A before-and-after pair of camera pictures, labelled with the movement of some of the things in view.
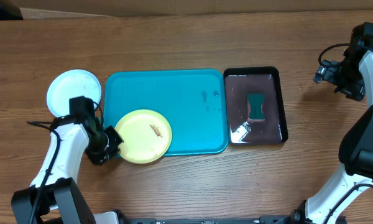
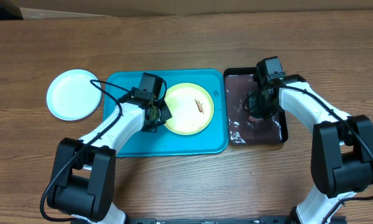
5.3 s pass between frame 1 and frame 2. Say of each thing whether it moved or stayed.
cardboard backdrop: stayed
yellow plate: moved
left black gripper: moved
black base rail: stayed
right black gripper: moved
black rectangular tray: stayed
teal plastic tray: stayed
